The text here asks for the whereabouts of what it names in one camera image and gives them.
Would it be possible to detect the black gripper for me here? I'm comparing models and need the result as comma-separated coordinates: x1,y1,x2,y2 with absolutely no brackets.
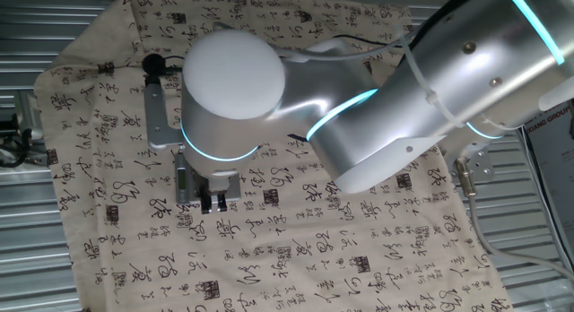
192,174,230,215

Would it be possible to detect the silver digital pocket scale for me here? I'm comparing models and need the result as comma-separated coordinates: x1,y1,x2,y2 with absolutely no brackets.
173,150,242,205

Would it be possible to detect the beige calligraphy print cloth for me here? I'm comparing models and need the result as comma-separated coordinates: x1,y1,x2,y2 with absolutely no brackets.
33,0,515,312

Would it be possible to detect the white zip tie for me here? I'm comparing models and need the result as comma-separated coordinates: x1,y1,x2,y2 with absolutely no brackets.
396,24,470,130

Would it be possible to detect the white printed poster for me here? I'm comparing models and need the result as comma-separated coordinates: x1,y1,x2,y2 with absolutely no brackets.
522,100,574,259

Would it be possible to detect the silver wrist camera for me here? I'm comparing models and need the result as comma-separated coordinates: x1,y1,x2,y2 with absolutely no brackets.
141,53,185,152

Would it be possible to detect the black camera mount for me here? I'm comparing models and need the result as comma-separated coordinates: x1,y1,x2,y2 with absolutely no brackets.
0,114,33,169

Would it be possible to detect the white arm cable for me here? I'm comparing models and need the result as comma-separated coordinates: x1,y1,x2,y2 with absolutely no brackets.
268,27,407,65

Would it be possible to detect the silver side camera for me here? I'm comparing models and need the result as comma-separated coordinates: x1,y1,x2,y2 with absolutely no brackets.
13,91,45,143

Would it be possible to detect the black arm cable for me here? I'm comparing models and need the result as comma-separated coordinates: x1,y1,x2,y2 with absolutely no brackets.
331,32,404,48

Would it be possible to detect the grey cable with brass connector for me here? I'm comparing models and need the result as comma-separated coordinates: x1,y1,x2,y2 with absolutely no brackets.
452,157,574,282

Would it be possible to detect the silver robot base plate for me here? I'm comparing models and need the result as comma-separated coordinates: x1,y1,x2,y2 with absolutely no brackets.
452,145,497,184

